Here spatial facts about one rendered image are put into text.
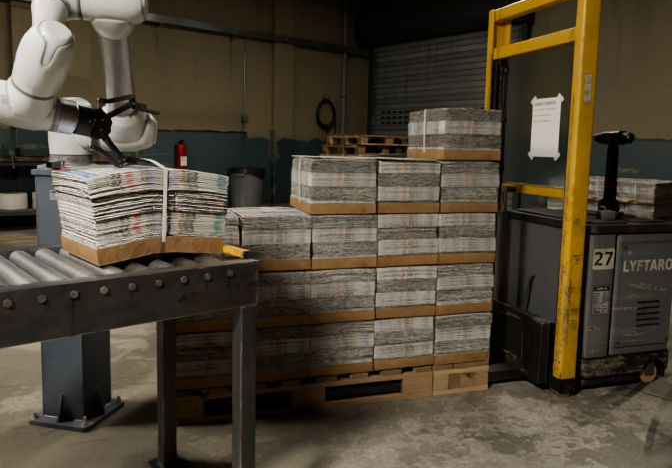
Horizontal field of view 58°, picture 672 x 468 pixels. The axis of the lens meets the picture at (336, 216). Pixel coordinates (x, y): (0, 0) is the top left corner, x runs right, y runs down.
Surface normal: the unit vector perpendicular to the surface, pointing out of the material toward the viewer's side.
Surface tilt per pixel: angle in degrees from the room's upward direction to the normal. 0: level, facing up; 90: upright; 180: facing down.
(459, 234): 90
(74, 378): 90
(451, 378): 90
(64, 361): 90
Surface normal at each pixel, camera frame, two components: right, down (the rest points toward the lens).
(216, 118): 0.65, 0.10
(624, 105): -0.77, 0.06
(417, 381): 0.31, 0.11
